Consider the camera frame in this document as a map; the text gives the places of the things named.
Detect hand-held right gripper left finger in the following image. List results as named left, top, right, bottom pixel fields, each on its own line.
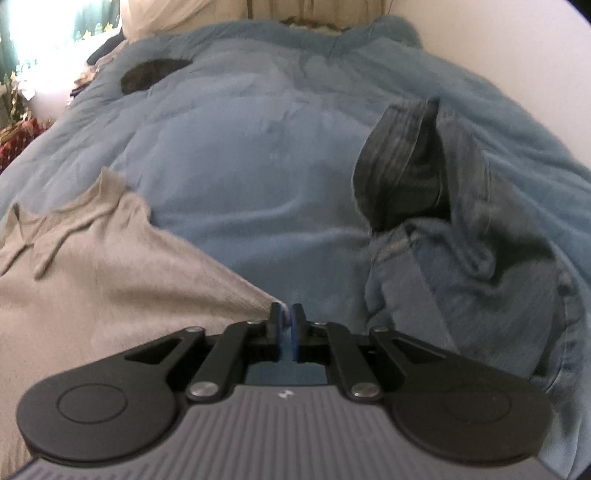
left=124, top=302, right=284, bottom=403

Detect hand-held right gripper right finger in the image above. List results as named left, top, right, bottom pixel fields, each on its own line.
left=290, top=302, right=462, bottom=403

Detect gray knit sweater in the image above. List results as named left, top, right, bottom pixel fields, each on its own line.
left=0, top=167, right=283, bottom=480

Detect blue denim jeans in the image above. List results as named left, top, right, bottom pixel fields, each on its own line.
left=351, top=97, right=589, bottom=480

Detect blue fleece blanket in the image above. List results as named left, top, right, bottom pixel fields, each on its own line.
left=0, top=16, right=591, bottom=384

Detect dark curled-up cat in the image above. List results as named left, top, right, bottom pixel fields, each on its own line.
left=121, top=58, right=191, bottom=93

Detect dark patterned pillow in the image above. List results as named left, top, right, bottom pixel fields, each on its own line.
left=281, top=16, right=354, bottom=33

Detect pile of plastic bags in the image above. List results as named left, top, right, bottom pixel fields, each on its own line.
left=69, top=65, right=100, bottom=97

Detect red patterned tablecloth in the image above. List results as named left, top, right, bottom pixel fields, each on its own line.
left=0, top=117, right=51, bottom=174

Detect beige curtain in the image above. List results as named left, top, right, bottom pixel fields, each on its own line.
left=245, top=0, right=393, bottom=24

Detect dark blue cloth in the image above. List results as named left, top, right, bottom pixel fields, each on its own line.
left=87, top=34, right=130, bottom=65

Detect white sheer curtain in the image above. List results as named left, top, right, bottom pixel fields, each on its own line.
left=121, top=0, right=252, bottom=40

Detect small decorated tree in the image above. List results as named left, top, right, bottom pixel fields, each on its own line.
left=4, top=69, right=35, bottom=123

